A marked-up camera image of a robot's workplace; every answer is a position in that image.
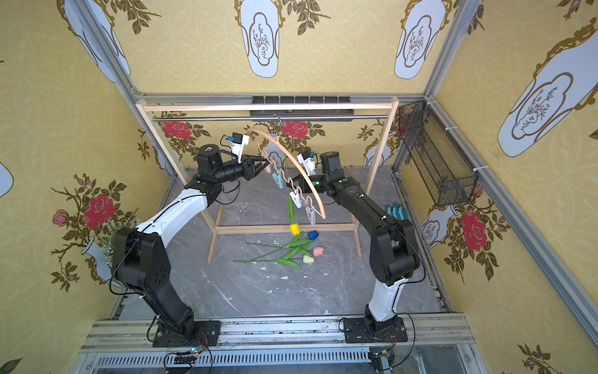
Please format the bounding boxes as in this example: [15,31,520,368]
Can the aluminium rail front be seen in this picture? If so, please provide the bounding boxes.
[80,313,474,352]

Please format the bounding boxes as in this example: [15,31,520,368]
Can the curved wooden clip hanger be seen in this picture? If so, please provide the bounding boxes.
[244,127,326,219]

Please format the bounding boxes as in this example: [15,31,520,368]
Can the black wire mesh basket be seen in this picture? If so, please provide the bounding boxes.
[399,101,478,207]

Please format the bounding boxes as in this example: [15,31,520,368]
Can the teal clothes peg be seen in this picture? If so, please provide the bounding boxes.
[272,171,285,189]

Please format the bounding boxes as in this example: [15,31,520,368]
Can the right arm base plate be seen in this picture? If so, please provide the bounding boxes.
[339,316,408,344]

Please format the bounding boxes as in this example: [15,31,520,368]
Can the white artificial tulip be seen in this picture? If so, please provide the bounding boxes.
[235,255,316,270]

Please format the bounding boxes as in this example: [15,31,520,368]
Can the teal garden gloves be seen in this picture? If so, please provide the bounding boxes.
[385,202,409,221]

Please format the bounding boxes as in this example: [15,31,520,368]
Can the black vent on wall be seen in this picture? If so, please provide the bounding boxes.
[249,95,354,122]

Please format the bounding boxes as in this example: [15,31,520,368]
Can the blue artificial tulip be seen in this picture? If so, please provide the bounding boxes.
[248,231,319,249]

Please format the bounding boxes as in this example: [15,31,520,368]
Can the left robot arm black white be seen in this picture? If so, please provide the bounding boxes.
[112,144,268,341]

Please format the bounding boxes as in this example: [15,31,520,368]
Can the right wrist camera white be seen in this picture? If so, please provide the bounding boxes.
[297,151,316,176]

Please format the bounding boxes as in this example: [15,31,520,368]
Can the yellow artificial tulip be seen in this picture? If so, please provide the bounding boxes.
[287,196,301,235]

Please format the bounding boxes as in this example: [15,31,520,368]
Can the metal rack rod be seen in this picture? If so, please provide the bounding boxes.
[150,115,388,122]

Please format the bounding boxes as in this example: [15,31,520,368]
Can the pink artificial tulip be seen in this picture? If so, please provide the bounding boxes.
[282,246,325,260]

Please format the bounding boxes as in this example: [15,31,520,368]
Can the white clothes peg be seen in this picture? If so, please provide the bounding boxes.
[289,190,302,209]

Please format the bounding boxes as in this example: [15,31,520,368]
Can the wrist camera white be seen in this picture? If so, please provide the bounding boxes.
[223,132,250,164]
[297,151,316,176]

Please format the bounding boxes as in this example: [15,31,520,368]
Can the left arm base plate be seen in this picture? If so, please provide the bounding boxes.
[152,320,221,348]

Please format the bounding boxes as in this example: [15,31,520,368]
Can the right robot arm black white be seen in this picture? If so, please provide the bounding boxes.
[292,151,420,333]

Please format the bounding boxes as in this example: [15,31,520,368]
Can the wooden clothes rack frame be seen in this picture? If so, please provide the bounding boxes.
[135,96,406,264]

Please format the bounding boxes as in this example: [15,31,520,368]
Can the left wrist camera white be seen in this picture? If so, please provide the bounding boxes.
[223,132,250,164]

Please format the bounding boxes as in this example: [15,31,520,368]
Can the grey clothes peg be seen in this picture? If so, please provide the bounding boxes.
[305,207,318,225]

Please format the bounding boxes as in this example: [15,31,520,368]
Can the potted white flower plant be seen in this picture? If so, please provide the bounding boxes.
[97,218,140,282]

